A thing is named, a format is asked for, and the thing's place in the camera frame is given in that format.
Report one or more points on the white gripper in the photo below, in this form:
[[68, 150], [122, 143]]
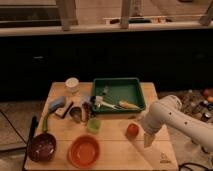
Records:
[[148, 139]]

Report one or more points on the red apple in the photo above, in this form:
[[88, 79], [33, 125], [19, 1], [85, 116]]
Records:
[[132, 130]]

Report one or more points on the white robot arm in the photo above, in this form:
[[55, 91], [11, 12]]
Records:
[[167, 111]]

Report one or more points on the red orange bowl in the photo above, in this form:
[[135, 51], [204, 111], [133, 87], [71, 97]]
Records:
[[83, 152]]

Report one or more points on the dark maroon bowl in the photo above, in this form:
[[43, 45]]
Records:
[[42, 148]]

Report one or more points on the yellow corn toy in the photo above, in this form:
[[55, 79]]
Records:
[[127, 105]]

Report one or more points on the small green cup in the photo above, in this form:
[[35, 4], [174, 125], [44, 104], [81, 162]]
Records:
[[93, 125]]

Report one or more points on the green plastic tray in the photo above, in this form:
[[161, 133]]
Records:
[[120, 89]]

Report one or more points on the spice bottles cluster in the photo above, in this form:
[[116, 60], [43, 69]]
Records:
[[195, 104]]

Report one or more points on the brown pinecone-like object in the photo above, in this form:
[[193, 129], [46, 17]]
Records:
[[88, 110]]

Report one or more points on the small grey object in tray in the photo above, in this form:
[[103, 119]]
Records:
[[105, 90]]

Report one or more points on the small metal cup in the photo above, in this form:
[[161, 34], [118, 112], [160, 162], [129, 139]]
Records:
[[76, 114]]

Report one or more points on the black stick tool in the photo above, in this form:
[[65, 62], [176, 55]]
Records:
[[61, 112]]

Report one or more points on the white cup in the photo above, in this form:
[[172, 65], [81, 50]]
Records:
[[72, 84]]

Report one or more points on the green handled utensil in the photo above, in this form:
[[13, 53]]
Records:
[[45, 123]]

